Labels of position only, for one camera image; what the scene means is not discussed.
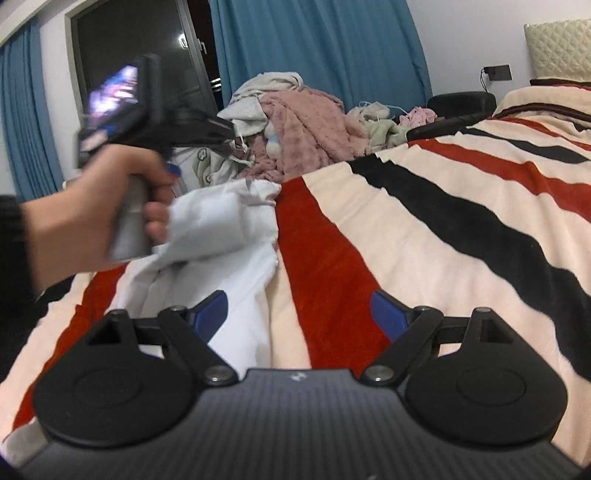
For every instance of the cream quilted headboard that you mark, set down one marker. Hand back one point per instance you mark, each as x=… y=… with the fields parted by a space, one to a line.
x=558 y=48

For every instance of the striped blanket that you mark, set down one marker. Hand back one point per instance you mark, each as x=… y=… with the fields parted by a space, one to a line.
x=461 y=207

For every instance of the person's left hand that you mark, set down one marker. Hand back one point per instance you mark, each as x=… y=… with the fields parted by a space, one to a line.
x=74 y=221

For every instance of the beige white garment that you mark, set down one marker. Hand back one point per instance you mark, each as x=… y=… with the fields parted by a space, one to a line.
x=249 y=108

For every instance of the pale green garment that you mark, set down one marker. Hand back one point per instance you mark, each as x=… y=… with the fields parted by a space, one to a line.
x=383 y=131

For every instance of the narrow blue curtain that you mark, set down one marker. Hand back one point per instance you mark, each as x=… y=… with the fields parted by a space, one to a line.
x=25 y=115

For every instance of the pink fuzzy blanket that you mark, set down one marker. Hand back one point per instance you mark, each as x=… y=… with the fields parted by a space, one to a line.
x=314 y=129

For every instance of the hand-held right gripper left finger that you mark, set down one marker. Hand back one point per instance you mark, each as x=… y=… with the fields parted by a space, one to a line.
x=215 y=310

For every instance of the small pink garment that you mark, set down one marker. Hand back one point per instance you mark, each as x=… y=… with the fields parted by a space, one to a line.
x=418 y=116

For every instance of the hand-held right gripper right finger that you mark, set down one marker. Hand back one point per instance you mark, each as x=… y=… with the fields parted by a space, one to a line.
x=386 y=314

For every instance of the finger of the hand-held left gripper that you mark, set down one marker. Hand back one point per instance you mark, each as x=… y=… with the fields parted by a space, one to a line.
x=210 y=123
x=207 y=144

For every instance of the black padded chair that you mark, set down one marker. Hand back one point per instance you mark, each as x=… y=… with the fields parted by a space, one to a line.
x=457 y=104

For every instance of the black wall socket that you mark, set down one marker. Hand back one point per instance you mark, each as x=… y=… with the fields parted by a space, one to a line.
x=497 y=73

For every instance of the white cartoon print cloth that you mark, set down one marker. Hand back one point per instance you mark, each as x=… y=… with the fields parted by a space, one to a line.
x=203 y=164

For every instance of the wide blue curtain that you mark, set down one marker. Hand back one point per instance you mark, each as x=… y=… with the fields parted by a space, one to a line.
x=323 y=46

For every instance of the dark glass window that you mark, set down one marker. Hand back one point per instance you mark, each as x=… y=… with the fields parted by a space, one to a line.
x=134 y=32

